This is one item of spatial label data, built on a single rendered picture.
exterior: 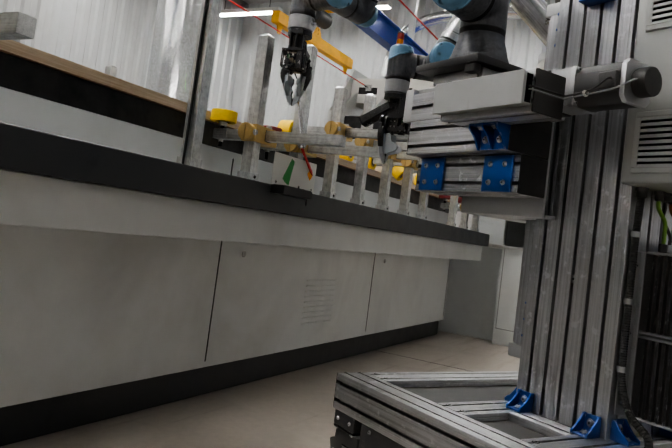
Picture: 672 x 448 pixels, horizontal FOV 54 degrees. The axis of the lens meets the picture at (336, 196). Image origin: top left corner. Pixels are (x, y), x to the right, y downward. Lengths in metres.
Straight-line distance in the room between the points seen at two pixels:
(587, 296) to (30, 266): 1.26
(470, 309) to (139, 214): 3.34
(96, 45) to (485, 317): 8.14
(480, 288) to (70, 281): 3.31
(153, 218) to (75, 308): 0.32
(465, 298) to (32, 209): 3.62
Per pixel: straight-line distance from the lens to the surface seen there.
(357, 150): 2.05
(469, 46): 1.68
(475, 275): 4.62
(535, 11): 2.20
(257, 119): 1.89
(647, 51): 1.54
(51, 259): 1.69
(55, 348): 1.76
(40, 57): 1.63
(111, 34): 11.37
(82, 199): 1.46
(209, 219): 1.78
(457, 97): 1.47
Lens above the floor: 0.59
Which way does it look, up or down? 3 degrees up
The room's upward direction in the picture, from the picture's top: 7 degrees clockwise
